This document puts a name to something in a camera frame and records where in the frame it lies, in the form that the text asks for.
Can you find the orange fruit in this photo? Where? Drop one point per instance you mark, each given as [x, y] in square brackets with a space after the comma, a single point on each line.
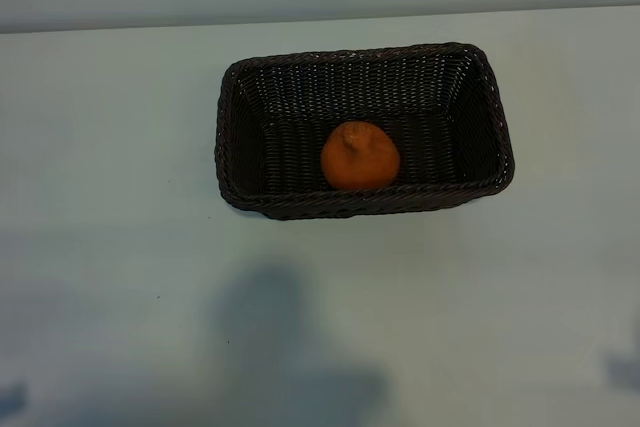
[360, 162]

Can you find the dark brown woven basket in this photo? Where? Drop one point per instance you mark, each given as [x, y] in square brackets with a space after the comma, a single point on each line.
[425, 147]

